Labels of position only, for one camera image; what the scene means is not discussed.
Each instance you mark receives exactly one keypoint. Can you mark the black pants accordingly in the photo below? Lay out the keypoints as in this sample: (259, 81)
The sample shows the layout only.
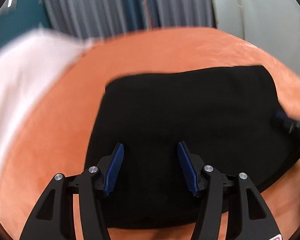
(177, 110)

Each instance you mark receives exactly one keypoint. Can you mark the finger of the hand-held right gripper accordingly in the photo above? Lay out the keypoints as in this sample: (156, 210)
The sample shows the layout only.
(290, 125)

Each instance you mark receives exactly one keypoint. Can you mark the white bed cloth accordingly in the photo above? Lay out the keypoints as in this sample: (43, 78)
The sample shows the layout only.
(20, 80)

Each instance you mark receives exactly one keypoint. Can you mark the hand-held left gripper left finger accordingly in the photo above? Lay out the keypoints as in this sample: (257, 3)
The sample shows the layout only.
(115, 167)

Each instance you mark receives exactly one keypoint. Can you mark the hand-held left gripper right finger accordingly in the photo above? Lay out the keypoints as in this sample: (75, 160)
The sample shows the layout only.
(187, 167)

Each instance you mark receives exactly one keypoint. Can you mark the orange blanket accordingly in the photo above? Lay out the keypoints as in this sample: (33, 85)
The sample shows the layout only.
(152, 50)

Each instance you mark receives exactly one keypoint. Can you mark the grey pleated curtain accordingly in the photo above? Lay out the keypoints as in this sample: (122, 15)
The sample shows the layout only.
(102, 5)

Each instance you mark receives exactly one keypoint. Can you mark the white wall switch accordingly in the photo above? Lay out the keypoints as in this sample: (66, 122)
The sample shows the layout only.
(10, 1)

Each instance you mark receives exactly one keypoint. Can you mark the white door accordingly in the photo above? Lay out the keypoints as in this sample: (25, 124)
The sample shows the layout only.
(265, 10)

